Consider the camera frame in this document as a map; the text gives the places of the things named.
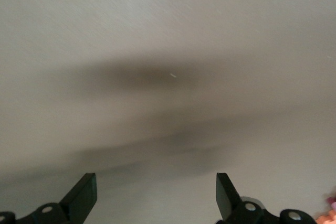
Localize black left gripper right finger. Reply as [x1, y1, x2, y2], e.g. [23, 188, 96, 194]
[215, 173, 317, 224]

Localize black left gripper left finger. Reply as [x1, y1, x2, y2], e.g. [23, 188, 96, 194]
[0, 173, 98, 224]

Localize orange foam letter t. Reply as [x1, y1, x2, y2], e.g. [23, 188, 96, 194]
[314, 212, 336, 224]

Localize dark red foam letter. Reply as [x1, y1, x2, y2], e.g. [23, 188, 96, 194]
[325, 191, 336, 210]

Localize brown table cover sheet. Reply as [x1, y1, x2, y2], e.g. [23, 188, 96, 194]
[0, 0, 336, 224]

